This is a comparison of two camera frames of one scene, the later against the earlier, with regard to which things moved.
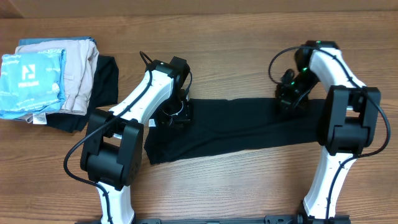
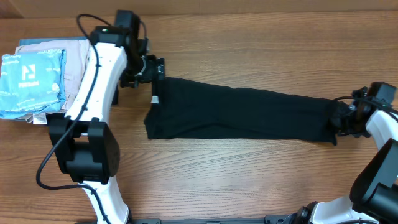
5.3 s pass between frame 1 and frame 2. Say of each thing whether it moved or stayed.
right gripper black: moved
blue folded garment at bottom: stayed
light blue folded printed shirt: stayed
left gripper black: moved
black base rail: stayed
